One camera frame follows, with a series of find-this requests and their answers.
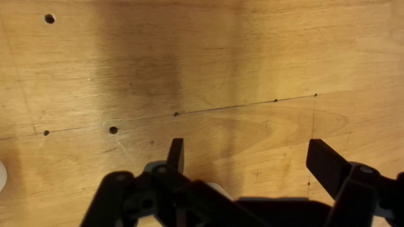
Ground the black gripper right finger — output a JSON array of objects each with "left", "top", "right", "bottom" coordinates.
[{"left": 304, "top": 138, "right": 404, "bottom": 227}]

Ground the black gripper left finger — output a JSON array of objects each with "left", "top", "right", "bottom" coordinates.
[{"left": 80, "top": 138, "right": 270, "bottom": 227}]

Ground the white foam cup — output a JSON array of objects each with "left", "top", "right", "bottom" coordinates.
[{"left": 0, "top": 160, "right": 9, "bottom": 192}]

